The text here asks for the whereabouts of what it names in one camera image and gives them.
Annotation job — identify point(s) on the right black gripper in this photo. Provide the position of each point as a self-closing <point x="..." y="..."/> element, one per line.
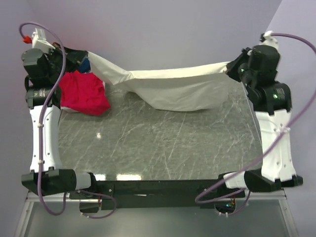
<point x="232" y="66"/>

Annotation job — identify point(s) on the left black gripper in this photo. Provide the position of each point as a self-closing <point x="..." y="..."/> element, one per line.
<point x="73" y="57"/>

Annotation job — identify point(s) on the white t shirt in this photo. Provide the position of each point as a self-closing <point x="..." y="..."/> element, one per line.
<point x="182" y="90"/>

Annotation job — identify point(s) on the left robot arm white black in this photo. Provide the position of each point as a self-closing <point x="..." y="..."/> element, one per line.
<point x="43" y="98"/>

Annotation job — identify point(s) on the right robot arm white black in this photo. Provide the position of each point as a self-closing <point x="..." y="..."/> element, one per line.
<point x="272" y="106"/>

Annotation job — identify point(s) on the blue t shirt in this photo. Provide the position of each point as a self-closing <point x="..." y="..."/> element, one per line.
<point x="85" y="66"/>

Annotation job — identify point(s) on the pink t shirt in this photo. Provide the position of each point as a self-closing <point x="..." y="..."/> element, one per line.
<point x="84" y="93"/>

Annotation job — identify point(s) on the black base beam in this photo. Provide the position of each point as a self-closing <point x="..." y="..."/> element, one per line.
<point x="147" y="193"/>

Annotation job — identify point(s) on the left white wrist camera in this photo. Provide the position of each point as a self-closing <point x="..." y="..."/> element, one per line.
<point x="38" y="40"/>

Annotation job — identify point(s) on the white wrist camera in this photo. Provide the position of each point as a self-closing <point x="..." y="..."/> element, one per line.
<point x="38" y="40"/>
<point x="268" y="39"/>

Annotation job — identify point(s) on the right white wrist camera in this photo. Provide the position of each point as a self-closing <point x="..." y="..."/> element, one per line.
<point x="268" y="39"/>

